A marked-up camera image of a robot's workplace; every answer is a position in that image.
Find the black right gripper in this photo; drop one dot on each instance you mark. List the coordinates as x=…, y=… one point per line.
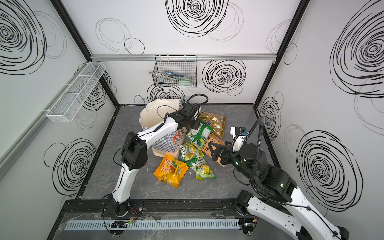
x=222, y=151

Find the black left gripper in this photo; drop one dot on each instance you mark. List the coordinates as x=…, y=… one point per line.
x=186, y=123

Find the orange potato chips bag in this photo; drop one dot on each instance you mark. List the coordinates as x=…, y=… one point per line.
x=211, y=139

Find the green Fox's candy bag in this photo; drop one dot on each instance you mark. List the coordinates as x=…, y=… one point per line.
x=201, y=168
x=199, y=137
x=190, y=152

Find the gold snack bag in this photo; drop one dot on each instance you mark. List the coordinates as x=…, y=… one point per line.
x=216, y=121

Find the blue checkered paper bag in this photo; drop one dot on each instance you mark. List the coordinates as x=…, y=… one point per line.
x=160, y=131

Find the yellow gummy candy bag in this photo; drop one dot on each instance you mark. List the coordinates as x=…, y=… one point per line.
x=171, y=171

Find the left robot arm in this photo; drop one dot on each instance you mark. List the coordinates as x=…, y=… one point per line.
x=135, y=151

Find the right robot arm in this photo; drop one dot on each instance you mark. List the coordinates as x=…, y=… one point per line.
x=277, y=198

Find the green item in basket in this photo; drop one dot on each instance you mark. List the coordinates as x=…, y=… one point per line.
x=172, y=79

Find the white mesh shelf tray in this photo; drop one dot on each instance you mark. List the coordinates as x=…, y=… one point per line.
x=83, y=92

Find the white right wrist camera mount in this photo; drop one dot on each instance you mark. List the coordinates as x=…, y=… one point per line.
x=238, y=133

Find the black wire basket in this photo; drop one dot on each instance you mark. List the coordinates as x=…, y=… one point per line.
x=185, y=65

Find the grey slotted cable duct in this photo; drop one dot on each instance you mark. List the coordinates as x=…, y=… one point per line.
x=115, y=225

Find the black front rail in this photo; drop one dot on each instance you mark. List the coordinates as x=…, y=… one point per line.
x=143, y=207

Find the right back corner post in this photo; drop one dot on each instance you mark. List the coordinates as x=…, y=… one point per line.
x=302, y=7

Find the black corner frame post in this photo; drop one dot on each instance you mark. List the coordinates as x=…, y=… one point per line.
x=66, y=19

